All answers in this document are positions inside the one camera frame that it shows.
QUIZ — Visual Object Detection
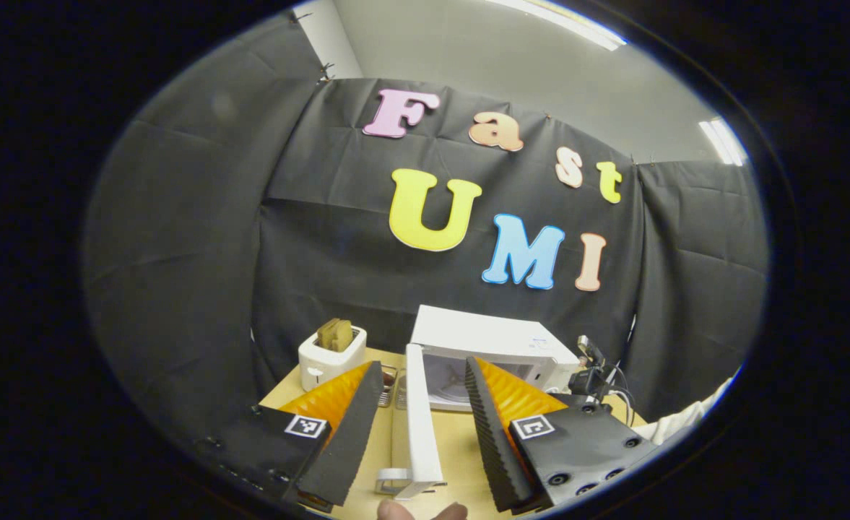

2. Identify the clear glass cup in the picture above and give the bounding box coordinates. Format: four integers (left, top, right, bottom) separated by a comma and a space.
377, 364, 408, 410

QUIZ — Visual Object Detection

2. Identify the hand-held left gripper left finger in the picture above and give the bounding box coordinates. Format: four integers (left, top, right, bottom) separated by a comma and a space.
197, 360, 386, 514

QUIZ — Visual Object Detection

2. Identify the black cable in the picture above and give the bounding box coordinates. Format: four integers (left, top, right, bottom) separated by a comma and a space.
607, 363, 651, 428

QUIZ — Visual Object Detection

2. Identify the ceiling light panel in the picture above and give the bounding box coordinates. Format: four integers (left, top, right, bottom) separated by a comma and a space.
486, 0, 628, 53
698, 118, 749, 168

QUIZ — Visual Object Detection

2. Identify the brown bread slice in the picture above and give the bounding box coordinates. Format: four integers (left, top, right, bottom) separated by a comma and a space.
316, 318, 355, 353

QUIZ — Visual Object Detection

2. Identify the white microwave oven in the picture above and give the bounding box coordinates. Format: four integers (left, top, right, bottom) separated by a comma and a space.
377, 304, 583, 501

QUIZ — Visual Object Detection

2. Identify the black backdrop cloth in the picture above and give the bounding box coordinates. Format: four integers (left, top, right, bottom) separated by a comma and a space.
82, 14, 771, 441

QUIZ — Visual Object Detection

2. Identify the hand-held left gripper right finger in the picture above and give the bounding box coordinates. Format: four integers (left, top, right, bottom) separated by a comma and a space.
464, 355, 662, 516

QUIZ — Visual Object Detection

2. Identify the white toaster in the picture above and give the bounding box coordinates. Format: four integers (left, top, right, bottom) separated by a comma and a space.
298, 326, 368, 393

